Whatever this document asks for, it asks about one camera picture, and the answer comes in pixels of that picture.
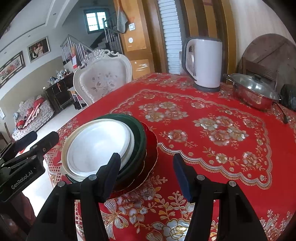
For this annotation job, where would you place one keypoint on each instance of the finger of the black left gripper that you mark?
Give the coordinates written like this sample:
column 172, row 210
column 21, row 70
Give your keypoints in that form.
column 41, row 145
column 22, row 143

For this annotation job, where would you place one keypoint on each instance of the black plastic bag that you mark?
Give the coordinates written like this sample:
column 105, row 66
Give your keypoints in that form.
column 288, row 96

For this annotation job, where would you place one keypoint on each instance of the dark wooden cabinet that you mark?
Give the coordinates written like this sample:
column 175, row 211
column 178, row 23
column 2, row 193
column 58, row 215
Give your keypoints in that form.
column 58, row 94

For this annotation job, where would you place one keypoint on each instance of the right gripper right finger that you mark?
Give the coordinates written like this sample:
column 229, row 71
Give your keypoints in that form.
column 237, row 219

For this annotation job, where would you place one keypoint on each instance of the cream plastic bowl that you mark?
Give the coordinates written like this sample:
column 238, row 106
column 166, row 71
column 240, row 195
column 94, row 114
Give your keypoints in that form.
column 69, row 157

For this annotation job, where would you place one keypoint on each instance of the red plate with gold rim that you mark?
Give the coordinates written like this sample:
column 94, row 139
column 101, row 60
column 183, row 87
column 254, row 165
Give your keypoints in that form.
column 149, row 163

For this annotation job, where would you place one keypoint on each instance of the round wooden table top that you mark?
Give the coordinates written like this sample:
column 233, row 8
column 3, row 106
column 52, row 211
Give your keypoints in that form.
column 272, row 57

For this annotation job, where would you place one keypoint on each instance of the steel pot with lid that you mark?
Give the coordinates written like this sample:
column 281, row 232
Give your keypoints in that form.
column 252, row 91

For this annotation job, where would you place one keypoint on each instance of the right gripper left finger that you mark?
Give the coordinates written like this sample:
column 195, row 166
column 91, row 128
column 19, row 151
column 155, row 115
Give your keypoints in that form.
column 56, row 220

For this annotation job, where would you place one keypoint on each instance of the staircase railing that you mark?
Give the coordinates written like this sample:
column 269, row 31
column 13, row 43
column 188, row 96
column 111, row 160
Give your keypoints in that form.
column 108, row 38

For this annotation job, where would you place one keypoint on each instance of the green plastic bowl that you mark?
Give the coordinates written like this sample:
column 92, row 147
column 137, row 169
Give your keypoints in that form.
column 91, row 146

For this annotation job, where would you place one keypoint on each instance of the white foam plate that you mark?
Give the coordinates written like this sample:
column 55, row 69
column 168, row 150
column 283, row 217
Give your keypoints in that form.
column 99, row 145

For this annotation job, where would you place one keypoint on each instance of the white electric kettle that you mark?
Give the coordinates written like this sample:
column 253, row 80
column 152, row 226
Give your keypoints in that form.
column 202, row 61

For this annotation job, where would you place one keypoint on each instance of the floral sofa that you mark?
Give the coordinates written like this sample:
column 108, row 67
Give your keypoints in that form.
column 31, row 116

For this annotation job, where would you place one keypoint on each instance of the wooden door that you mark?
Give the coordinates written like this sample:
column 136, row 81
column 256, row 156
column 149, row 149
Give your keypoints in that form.
column 143, row 42

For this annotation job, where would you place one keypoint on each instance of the red floral tablecloth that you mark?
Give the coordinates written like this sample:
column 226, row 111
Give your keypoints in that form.
column 222, row 138

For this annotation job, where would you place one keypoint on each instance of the framed portrait picture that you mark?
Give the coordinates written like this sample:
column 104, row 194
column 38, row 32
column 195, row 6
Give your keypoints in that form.
column 38, row 49

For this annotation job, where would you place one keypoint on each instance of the framed floral picture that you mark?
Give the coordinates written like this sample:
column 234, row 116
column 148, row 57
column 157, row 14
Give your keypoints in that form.
column 11, row 68

